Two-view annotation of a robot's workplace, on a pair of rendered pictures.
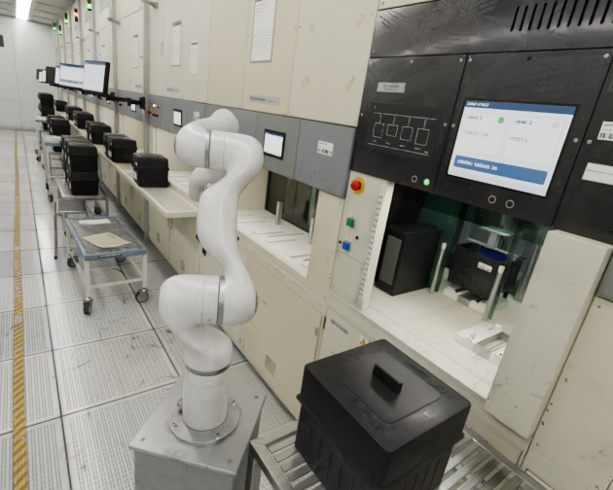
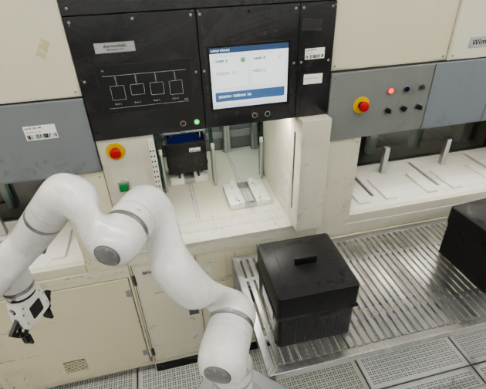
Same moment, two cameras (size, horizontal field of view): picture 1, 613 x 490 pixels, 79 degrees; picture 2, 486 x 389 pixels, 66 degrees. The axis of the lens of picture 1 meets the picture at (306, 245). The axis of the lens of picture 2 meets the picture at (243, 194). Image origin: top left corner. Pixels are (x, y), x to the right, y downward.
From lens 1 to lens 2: 0.96 m
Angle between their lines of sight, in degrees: 58
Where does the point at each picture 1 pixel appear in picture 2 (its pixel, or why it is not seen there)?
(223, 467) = not seen: outside the picture
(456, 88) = (195, 40)
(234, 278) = (238, 300)
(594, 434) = (339, 201)
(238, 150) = (160, 207)
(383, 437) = (349, 282)
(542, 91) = (265, 35)
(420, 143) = (177, 93)
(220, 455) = not seen: outside the picture
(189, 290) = (239, 340)
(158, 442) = not seen: outside the picture
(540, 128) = (271, 60)
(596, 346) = (331, 164)
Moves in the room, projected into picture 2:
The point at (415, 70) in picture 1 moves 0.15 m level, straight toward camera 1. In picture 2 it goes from (142, 27) to (176, 31)
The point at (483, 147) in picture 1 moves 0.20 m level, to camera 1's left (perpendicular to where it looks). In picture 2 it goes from (235, 82) to (207, 99)
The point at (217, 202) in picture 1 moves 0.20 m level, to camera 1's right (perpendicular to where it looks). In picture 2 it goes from (191, 265) to (231, 217)
